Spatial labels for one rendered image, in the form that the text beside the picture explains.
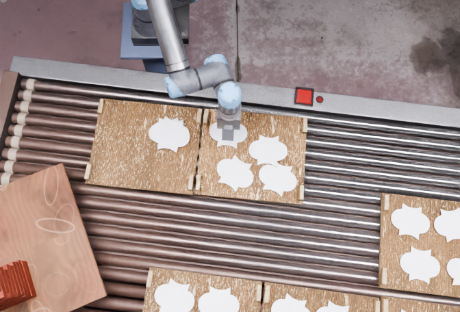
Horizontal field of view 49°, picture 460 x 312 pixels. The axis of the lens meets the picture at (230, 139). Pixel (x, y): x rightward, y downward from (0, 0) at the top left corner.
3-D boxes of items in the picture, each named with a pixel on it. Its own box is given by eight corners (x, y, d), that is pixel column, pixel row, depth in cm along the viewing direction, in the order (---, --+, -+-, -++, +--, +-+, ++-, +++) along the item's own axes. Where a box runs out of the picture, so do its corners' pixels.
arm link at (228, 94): (236, 76, 162) (246, 99, 160) (235, 89, 173) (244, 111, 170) (213, 83, 161) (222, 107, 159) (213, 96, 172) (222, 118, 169)
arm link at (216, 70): (192, 59, 165) (203, 88, 162) (225, 49, 167) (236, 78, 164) (193, 70, 173) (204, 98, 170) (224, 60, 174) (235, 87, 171)
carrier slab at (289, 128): (205, 109, 204) (204, 108, 202) (306, 118, 203) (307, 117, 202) (194, 195, 193) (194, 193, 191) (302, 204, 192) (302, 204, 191)
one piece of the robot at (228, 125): (213, 128, 170) (214, 143, 186) (240, 131, 170) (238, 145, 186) (215, 96, 174) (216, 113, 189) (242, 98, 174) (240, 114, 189)
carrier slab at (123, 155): (102, 99, 204) (101, 98, 203) (203, 109, 204) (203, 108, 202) (85, 184, 194) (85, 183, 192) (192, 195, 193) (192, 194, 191)
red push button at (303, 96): (296, 89, 207) (297, 88, 206) (311, 92, 207) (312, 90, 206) (296, 103, 206) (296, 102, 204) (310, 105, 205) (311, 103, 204)
